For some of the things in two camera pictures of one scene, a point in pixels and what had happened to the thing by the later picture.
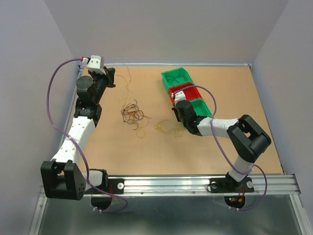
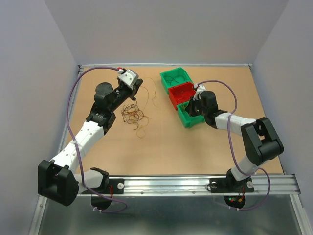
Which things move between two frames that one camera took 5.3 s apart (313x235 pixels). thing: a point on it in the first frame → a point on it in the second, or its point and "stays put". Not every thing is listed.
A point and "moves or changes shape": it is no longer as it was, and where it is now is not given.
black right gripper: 175,111 → 190,107
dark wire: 174,79 stays put
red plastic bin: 190,91 stays put
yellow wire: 157,128 moves or changes shape
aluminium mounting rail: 279,185 stays put
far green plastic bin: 175,77 stays put
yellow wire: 127,84 moves or changes shape
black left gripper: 109,77 → 136,86
